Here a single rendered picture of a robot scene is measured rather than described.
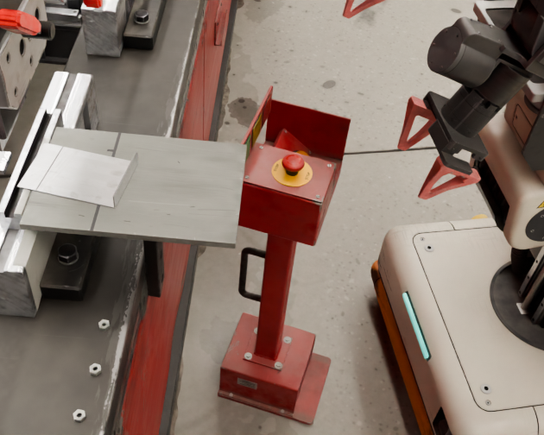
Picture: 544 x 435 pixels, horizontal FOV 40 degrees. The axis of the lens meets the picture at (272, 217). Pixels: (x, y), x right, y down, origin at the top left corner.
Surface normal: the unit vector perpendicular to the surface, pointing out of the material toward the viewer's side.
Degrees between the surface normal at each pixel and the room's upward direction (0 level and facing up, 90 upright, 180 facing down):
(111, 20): 90
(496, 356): 0
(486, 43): 91
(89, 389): 0
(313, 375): 0
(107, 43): 90
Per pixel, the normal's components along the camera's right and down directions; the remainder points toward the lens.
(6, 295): -0.05, 0.74
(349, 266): 0.07, -0.67
